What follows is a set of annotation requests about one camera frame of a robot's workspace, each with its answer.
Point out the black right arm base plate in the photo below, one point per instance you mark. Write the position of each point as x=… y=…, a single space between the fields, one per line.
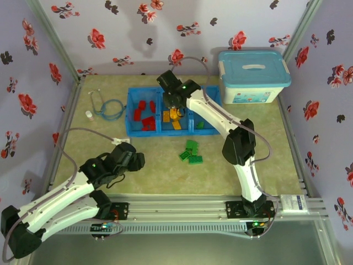
x=234 y=211

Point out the white label card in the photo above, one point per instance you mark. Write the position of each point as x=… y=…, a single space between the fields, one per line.
x=292 y=203

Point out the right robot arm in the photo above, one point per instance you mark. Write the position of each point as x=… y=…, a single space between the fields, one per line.
x=209 y=110

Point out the yellow lego brick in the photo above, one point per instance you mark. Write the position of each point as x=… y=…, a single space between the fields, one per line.
x=175 y=114

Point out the blue storage box lid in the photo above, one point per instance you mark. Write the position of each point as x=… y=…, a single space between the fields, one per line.
x=248 y=59

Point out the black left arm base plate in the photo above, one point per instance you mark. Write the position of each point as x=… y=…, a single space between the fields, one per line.
x=121 y=211

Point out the white plastic storage box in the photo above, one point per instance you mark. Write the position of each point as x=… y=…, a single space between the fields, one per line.
x=248 y=96

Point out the small circuit board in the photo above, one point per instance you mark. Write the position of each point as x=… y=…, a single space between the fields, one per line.
x=256 y=224
x=103 y=227

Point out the green eight-stud lego brick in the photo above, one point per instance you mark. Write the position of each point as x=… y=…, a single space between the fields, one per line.
x=195 y=160

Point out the red eight-stud lego brick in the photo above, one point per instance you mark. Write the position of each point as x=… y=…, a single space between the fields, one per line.
x=149 y=120

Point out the blue three-compartment bin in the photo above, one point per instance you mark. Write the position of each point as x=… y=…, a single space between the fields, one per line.
x=171 y=133

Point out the blue stethoscope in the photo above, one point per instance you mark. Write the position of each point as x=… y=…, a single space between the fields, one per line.
x=113 y=101

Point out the orange-yellow lego brick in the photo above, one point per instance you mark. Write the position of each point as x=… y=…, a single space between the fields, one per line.
x=166 y=116

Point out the grey metal panel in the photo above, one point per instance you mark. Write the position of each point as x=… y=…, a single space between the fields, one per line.
x=179 y=251

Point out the wide aluminium base rail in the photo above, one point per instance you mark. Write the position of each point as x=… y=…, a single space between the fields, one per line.
x=179 y=208

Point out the small white bottle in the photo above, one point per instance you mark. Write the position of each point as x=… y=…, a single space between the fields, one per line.
x=89 y=116

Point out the green curved lego brick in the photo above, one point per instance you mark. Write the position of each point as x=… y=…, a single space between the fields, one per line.
x=200 y=125

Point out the aluminium side rail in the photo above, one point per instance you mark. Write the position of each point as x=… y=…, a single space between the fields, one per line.
x=62 y=124
x=293 y=138

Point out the aluminium frame post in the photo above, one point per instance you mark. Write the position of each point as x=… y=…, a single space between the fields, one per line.
x=302 y=27
x=53 y=36

